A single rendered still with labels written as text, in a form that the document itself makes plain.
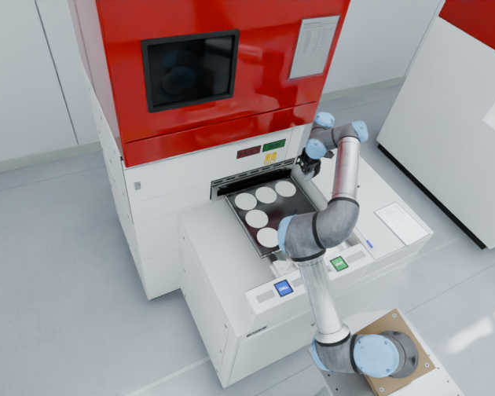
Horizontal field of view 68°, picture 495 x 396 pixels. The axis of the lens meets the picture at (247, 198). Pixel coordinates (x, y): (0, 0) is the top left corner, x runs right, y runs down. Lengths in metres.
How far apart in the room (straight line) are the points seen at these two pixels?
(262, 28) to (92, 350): 1.87
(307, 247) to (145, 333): 1.43
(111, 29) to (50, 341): 1.81
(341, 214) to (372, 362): 0.45
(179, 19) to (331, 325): 1.01
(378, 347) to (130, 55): 1.10
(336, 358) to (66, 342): 1.59
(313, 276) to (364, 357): 0.28
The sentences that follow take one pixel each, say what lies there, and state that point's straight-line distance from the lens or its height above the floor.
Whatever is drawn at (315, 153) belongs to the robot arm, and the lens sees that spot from 1.37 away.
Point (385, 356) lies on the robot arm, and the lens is 1.23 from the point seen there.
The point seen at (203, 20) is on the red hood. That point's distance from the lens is 1.15.
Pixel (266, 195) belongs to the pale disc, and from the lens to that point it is 1.73.
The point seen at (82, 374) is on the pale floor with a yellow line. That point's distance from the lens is 2.34.
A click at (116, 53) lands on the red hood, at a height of 1.65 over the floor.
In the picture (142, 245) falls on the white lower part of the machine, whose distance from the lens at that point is 1.84.
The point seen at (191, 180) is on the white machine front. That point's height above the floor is 1.02.
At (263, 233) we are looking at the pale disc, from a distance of 1.59.
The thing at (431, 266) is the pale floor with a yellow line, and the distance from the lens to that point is 3.04.
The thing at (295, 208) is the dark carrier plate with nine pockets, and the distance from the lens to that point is 1.71.
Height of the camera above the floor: 2.18
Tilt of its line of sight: 49 degrees down
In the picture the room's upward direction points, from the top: 10 degrees clockwise
